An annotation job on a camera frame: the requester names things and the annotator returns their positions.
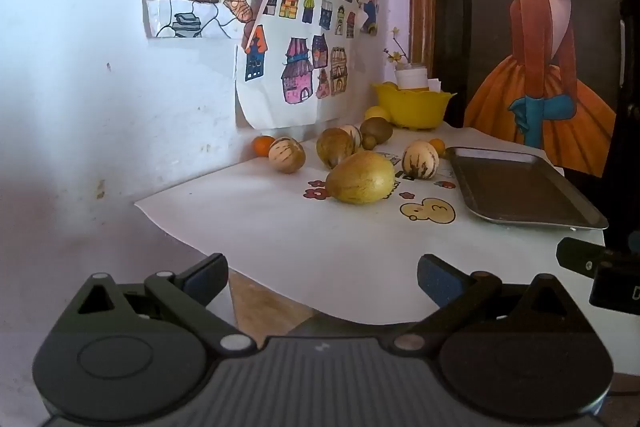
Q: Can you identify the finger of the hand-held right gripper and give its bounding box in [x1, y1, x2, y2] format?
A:
[556, 237, 607, 279]

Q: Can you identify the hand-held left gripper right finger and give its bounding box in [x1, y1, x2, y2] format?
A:
[392, 253, 581, 353]

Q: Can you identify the metal tray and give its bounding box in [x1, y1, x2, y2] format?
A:
[445, 146, 609, 231]

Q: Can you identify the yellow plastic bowl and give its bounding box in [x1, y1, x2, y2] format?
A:
[370, 82, 458, 130]

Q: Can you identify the houses drawing paper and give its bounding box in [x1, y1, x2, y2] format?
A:
[234, 0, 372, 130]

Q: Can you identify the striped pepino melon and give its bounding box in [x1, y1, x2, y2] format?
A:
[340, 124, 363, 150]
[401, 141, 440, 181]
[268, 137, 306, 174]

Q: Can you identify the orange tangerine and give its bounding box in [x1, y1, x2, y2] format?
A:
[251, 135, 276, 157]

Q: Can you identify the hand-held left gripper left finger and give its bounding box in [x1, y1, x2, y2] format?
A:
[75, 253, 257, 355]

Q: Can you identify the brown kiwi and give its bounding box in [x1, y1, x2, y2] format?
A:
[360, 117, 394, 146]

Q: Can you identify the white printed table cloth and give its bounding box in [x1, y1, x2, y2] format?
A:
[134, 119, 607, 327]

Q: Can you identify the yellow flower sprig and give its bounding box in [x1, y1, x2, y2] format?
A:
[383, 27, 411, 68]

